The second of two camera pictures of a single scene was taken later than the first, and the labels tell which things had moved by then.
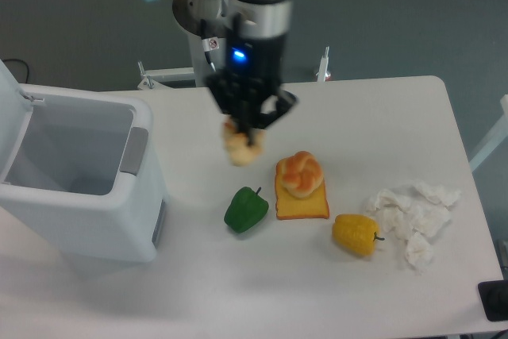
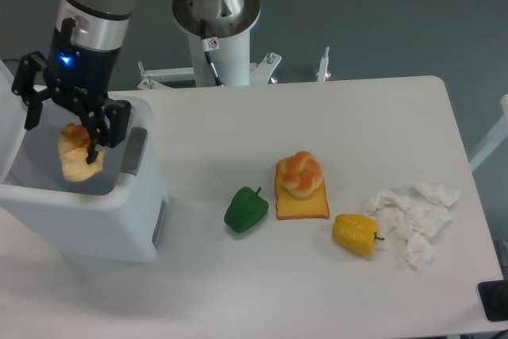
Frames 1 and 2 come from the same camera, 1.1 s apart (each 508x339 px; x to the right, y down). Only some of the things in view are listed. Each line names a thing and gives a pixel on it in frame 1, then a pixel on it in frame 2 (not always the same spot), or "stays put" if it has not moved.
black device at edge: (494, 297) stays put
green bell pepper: (245, 209) stays put
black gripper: (249, 90) -> (79, 76)
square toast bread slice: (290, 206) stays put
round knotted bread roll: (300, 174) stays put
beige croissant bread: (241, 153) -> (73, 144)
